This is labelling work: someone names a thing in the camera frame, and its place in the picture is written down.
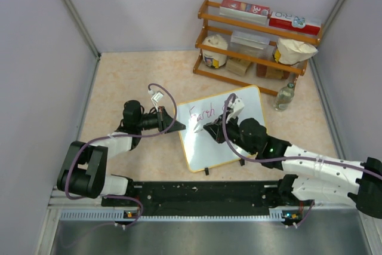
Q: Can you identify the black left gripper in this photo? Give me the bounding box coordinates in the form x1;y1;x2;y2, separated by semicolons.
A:
137;106;185;134

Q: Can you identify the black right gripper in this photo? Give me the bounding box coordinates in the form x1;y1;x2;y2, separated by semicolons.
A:
205;111;257;155

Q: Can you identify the yellow framed whiteboard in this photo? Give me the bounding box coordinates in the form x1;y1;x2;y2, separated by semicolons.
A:
177;85;266;172

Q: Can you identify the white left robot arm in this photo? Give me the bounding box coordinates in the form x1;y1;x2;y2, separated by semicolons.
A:
57;100;186;205

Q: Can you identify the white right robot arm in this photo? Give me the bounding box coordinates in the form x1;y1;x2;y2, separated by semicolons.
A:
202;116;381;219

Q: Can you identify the brown block right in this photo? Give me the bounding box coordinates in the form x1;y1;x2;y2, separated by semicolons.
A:
256;64;284;79

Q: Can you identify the clear glass bottle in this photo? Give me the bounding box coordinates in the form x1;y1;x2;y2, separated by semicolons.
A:
273;82;295;111

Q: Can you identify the orange wooden shelf rack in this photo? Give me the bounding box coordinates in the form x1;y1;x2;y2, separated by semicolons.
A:
193;0;322;96

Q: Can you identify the clear plastic box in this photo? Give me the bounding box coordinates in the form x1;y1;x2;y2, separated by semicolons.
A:
230;30;270;57

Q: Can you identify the red foil wrap box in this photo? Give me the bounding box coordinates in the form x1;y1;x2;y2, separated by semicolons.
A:
219;0;270;24

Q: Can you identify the red white wrap box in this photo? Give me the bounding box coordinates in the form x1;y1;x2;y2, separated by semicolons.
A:
269;11;322;36

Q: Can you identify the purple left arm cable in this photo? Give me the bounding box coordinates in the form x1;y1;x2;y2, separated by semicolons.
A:
64;83;178;226

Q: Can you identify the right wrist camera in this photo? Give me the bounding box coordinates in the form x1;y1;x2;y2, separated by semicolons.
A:
224;98;245;124

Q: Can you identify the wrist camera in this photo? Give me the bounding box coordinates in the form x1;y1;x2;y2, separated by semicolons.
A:
148;90;164;112
224;98;245;124

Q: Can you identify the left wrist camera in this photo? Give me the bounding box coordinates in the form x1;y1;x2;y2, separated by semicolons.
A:
148;90;164;112

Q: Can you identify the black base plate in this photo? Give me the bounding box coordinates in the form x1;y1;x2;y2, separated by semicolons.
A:
101;180;302;216

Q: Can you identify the grey cable duct rail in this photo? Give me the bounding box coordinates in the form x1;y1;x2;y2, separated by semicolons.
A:
60;209;302;222

